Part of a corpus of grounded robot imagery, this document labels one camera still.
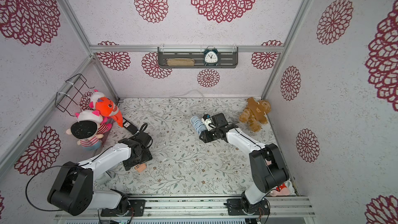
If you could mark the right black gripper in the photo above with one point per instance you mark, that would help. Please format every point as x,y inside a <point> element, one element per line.
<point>208,135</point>

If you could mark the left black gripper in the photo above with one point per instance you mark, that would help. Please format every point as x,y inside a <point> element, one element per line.
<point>130,164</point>

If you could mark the light blue power strip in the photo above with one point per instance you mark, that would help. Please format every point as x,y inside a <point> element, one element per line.
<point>198,125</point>

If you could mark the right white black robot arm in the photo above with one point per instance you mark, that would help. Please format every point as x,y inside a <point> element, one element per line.
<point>268,169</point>

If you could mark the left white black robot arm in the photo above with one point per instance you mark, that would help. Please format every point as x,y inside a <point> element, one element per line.
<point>73,190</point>

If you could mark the brown teddy bear plush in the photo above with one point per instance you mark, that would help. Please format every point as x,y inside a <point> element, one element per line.
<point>255,114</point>

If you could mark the floral table mat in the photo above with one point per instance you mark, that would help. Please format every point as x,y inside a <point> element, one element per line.
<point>181,163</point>

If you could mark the orange fish plush toy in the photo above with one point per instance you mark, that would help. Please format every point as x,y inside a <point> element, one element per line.
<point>106,107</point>

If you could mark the black faced striped plush doll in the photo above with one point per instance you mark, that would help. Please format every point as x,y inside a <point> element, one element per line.
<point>89,129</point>

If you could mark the teal alarm clock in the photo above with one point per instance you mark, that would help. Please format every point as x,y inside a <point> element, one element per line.
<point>211,57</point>

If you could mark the tan pouch on shelf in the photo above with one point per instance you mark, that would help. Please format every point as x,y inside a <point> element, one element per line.
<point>180,62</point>

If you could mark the pink plush red dotted dress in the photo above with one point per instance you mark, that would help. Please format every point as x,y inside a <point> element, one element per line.
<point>280,191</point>

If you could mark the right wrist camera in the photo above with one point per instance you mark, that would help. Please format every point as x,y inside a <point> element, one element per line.
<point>207,121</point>

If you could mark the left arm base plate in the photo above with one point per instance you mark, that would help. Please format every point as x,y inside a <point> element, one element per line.
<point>134,208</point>

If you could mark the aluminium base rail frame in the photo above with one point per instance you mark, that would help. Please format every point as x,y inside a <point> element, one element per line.
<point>196,209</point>

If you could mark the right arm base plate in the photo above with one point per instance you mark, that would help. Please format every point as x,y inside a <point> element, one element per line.
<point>242,206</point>

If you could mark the black wire wall basket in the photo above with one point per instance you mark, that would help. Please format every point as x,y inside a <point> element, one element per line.
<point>76,97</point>

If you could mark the grey wall shelf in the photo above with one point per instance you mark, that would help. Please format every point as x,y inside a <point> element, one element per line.
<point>228,57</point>

